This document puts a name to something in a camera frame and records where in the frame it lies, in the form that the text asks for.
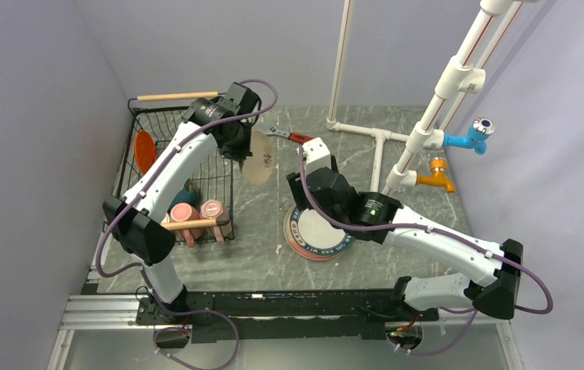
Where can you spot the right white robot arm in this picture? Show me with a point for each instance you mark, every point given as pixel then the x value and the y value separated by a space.
pixel 487 274

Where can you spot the dark brown bowl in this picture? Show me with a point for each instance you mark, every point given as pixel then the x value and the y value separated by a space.
pixel 188 195

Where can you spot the salmon pink mug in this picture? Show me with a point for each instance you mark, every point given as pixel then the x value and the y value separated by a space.
pixel 186 212

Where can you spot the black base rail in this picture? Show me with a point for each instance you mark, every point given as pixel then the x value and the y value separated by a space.
pixel 221 315

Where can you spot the white pvc pipe frame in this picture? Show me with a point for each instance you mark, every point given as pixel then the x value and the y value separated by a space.
pixel 433 54

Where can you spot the beige pink plate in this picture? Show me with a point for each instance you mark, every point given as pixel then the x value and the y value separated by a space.
pixel 292 245

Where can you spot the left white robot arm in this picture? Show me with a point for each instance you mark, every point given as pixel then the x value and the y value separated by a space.
pixel 158 269

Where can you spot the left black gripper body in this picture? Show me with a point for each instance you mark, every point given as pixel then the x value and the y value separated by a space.
pixel 239 147

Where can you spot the black wire dish rack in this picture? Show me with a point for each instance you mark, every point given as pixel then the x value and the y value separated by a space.
pixel 135 218

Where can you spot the orange faucet tap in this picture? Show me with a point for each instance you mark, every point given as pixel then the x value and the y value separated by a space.
pixel 438 177

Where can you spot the orange bowl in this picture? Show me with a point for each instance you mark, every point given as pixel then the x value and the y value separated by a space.
pixel 145 152

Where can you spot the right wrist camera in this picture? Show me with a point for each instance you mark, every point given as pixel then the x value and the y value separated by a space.
pixel 316 155

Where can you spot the cream plate with flowers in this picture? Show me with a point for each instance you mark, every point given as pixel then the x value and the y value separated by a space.
pixel 257 168

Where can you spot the blue faucet tap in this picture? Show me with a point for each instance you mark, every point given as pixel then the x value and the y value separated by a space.
pixel 480 130

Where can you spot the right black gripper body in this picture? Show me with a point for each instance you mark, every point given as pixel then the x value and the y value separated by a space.
pixel 295 179

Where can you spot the red handled adjustable wrench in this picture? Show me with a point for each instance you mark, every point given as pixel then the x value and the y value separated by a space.
pixel 291 136

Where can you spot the light pink mug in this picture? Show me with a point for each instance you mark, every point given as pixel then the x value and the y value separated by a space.
pixel 216 210

